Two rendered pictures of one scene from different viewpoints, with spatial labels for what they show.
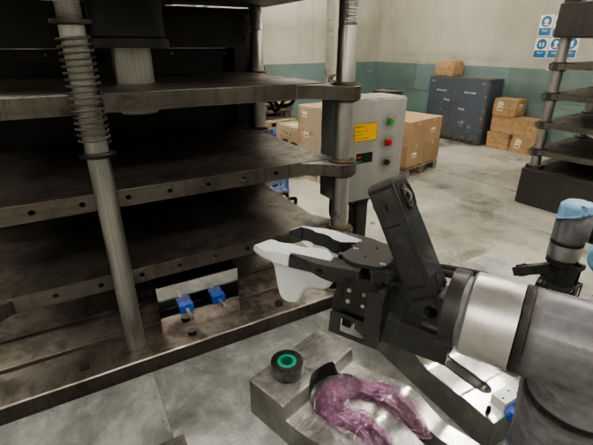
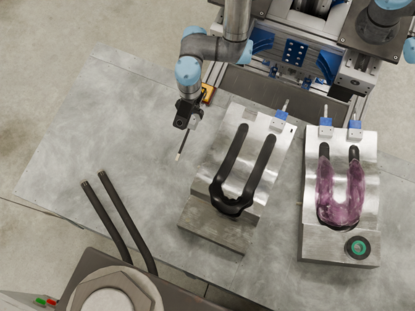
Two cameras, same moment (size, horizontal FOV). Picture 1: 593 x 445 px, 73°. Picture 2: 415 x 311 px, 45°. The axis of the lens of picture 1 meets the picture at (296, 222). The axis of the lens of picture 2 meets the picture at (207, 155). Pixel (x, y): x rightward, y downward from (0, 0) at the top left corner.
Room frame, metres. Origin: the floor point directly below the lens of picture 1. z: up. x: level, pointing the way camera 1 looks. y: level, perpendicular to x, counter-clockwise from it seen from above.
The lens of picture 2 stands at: (1.26, -0.08, 2.62)
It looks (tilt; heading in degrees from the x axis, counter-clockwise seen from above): 72 degrees down; 237
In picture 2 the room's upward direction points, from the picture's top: 4 degrees counter-clockwise
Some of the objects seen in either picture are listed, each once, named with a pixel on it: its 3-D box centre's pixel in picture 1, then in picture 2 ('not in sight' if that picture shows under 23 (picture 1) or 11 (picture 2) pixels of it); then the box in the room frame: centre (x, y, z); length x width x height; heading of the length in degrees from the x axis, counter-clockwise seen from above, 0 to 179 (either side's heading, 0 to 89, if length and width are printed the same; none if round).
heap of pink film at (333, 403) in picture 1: (368, 408); (340, 189); (0.66, -0.16, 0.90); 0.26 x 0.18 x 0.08; 47
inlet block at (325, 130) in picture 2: not in sight; (325, 121); (0.52, -0.40, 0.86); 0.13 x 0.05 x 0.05; 47
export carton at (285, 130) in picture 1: (297, 137); not in sight; (6.21, -0.01, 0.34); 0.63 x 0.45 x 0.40; 35
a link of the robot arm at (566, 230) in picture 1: (574, 222); (188, 74); (0.91, -0.69, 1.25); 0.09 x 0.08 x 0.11; 46
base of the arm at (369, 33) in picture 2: not in sight; (380, 18); (0.21, -0.53, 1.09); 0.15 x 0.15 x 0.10
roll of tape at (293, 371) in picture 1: (287, 365); (357, 248); (0.76, 0.02, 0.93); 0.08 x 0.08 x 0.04
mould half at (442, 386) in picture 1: (445, 344); (238, 175); (0.91, -0.43, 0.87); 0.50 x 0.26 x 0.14; 29
